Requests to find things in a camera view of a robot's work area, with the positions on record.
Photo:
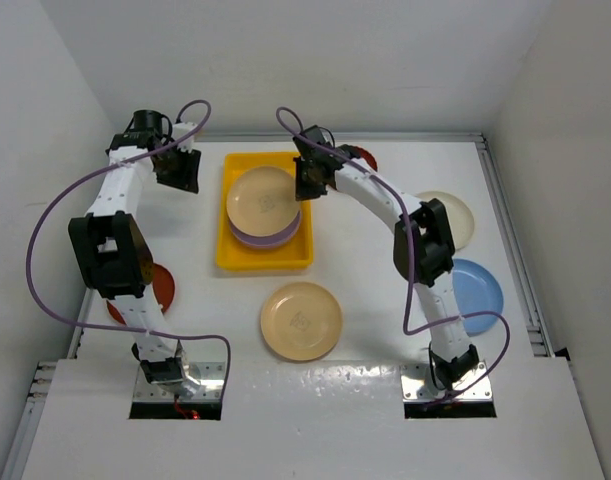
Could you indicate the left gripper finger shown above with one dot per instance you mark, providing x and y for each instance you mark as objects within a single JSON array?
[
  {"x": 191, "y": 170},
  {"x": 173, "y": 179}
]

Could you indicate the dark red plate top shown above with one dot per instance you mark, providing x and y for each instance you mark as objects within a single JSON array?
[{"x": 359, "y": 152}]

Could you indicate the purple plate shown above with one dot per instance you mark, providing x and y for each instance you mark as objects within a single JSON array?
[{"x": 258, "y": 242}]

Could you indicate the dark red plate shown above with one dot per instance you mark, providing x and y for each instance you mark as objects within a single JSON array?
[
  {"x": 164, "y": 289},
  {"x": 359, "y": 152}
]

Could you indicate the tan plate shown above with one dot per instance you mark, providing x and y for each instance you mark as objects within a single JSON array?
[
  {"x": 301, "y": 321},
  {"x": 261, "y": 202}
]

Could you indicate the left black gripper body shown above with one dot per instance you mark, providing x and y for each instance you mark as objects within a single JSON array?
[{"x": 172, "y": 159}]

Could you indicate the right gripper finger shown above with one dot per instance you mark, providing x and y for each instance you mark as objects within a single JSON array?
[
  {"x": 316, "y": 190},
  {"x": 301, "y": 180}
]

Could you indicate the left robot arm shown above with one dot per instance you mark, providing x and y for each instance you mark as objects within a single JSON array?
[{"x": 112, "y": 254}]

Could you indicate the dark red plate left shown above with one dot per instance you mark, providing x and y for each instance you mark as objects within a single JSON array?
[{"x": 164, "y": 289}]

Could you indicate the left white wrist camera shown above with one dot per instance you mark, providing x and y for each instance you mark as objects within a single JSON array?
[{"x": 183, "y": 135}]

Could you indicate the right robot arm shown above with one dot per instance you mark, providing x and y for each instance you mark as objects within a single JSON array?
[{"x": 423, "y": 245}]

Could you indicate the cream white plate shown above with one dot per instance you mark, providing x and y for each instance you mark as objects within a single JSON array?
[{"x": 461, "y": 218}]

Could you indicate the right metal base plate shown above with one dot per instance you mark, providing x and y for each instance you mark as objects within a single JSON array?
[{"x": 474, "y": 386}]

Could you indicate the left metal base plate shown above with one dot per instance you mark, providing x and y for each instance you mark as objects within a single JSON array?
[{"x": 205, "y": 385}]

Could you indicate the metal base plate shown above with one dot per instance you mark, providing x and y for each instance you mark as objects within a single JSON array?
[
  {"x": 205, "y": 385},
  {"x": 474, "y": 386}
]

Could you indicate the light blue plate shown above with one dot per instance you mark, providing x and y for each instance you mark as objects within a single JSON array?
[{"x": 477, "y": 290}]

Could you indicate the yellow plastic bin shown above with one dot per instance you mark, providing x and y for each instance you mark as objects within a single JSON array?
[{"x": 232, "y": 255}]

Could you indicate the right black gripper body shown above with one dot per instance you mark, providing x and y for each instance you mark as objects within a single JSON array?
[{"x": 311, "y": 165}]

